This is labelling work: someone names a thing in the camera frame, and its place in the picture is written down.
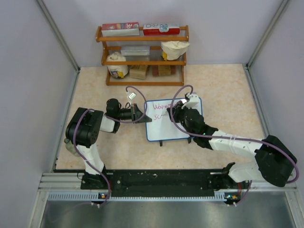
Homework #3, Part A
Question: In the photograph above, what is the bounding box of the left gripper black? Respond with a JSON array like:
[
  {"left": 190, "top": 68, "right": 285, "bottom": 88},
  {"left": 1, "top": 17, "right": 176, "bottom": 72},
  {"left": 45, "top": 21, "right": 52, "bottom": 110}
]
[{"left": 116, "top": 103, "right": 152, "bottom": 124}]

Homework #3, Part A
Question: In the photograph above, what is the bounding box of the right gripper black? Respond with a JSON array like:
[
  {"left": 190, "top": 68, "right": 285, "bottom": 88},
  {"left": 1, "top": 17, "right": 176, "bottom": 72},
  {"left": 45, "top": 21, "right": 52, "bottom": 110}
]
[{"left": 168, "top": 102, "right": 195, "bottom": 137}]

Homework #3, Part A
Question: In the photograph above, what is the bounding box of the blue framed whiteboard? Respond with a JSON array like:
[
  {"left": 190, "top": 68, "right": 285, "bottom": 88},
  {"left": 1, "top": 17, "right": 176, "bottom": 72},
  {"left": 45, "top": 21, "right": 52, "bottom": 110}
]
[{"left": 144, "top": 99, "right": 189, "bottom": 142}]

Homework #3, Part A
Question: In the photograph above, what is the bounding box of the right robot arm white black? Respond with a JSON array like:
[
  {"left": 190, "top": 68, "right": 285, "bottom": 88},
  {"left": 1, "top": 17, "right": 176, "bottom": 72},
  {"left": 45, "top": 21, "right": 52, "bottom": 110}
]
[{"left": 167, "top": 102, "right": 297, "bottom": 188}]

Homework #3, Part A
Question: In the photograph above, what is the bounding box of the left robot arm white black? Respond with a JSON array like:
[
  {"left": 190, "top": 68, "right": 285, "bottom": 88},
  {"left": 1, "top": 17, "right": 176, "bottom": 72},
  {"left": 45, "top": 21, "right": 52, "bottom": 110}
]
[{"left": 66, "top": 98, "right": 152, "bottom": 190}]

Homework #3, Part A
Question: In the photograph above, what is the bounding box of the tan brown block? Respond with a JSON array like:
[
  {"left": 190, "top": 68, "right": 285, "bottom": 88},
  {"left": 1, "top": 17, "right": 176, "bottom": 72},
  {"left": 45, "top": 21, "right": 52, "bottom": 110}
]
[{"left": 129, "top": 65, "right": 149, "bottom": 80}]

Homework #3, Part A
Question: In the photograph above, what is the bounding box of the white flour bag lower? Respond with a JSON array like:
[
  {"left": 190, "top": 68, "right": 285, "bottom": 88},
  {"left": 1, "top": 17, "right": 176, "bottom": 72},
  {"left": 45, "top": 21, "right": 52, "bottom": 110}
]
[{"left": 106, "top": 52, "right": 129, "bottom": 78}]

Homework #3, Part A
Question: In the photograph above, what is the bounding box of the reddish brown block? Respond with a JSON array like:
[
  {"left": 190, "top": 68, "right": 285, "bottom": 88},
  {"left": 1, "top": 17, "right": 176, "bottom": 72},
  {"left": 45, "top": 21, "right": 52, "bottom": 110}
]
[{"left": 151, "top": 65, "right": 176, "bottom": 76}]

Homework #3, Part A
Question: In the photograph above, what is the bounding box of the wooden three-tier shelf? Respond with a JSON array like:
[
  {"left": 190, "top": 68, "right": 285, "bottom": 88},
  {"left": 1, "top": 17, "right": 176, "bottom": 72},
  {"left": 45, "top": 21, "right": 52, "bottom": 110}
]
[{"left": 95, "top": 25, "right": 189, "bottom": 86}]

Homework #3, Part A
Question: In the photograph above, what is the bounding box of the cream paper bag upper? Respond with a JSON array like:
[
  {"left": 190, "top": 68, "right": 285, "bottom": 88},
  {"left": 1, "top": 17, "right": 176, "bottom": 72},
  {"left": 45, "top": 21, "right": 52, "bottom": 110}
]
[{"left": 161, "top": 41, "right": 190, "bottom": 61}]

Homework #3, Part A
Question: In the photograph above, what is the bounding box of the clear glass bottle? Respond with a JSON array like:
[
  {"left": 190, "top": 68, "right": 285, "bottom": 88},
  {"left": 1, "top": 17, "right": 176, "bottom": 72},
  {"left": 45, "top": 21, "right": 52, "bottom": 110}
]
[{"left": 64, "top": 138, "right": 79, "bottom": 157}]

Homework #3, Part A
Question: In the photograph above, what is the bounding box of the red white box right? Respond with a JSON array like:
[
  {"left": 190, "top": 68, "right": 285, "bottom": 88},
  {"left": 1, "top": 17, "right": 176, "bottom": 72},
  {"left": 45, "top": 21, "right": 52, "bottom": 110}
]
[{"left": 143, "top": 23, "right": 180, "bottom": 36}]

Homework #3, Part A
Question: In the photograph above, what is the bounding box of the red white box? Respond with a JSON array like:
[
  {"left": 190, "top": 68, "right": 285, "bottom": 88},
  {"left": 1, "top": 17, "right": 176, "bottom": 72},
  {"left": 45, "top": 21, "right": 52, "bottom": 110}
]
[
  {"left": 101, "top": 22, "right": 140, "bottom": 37},
  {"left": 143, "top": 23, "right": 180, "bottom": 36}
]

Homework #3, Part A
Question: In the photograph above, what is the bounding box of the red white box left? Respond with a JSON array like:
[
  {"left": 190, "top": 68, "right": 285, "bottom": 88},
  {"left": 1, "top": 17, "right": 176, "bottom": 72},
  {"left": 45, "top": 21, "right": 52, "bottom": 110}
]
[{"left": 101, "top": 22, "right": 140, "bottom": 37}]

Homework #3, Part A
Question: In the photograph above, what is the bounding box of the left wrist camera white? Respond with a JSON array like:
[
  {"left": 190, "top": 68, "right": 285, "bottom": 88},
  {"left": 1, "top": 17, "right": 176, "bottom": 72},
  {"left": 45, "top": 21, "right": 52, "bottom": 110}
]
[{"left": 126, "top": 92, "right": 137, "bottom": 103}]

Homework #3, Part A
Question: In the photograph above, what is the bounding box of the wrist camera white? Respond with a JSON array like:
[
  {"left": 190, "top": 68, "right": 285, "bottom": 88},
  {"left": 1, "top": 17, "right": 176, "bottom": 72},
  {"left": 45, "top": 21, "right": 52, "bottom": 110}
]
[
  {"left": 182, "top": 92, "right": 200, "bottom": 109},
  {"left": 126, "top": 92, "right": 137, "bottom": 103}
]

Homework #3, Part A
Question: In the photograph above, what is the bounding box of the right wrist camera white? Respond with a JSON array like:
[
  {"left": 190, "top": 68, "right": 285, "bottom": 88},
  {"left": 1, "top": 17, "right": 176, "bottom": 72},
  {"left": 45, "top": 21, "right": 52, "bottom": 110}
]
[{"left": 182, "top": 92, "right": 200, "bottom": 109}]

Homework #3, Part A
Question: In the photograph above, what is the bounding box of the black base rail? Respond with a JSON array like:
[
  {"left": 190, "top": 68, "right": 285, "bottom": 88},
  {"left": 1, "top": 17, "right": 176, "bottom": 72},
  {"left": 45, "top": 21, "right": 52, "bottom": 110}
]
[{"left": 53, "top": 168, "right": 238, "bottom": 198}]

